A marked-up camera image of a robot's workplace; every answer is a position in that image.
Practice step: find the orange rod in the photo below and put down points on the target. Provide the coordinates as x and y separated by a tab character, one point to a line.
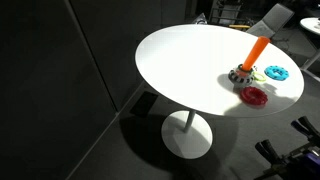
255	52

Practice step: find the black floor plate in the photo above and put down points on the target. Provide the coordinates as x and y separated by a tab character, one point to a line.
143	105

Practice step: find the yellow bar in background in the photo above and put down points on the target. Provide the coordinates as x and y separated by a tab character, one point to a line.
239	26

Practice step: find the grey chair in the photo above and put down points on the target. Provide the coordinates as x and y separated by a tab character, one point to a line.
272	22

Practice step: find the white table pedestal base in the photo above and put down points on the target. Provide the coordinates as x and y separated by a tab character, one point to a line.
186	134

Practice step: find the black clamp handle lower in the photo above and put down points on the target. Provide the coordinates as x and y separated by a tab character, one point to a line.
268	152

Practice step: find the black clamp handle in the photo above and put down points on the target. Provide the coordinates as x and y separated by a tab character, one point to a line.
268	152
303	126

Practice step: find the black clamp handle upper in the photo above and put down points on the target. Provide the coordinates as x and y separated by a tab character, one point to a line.
303	126

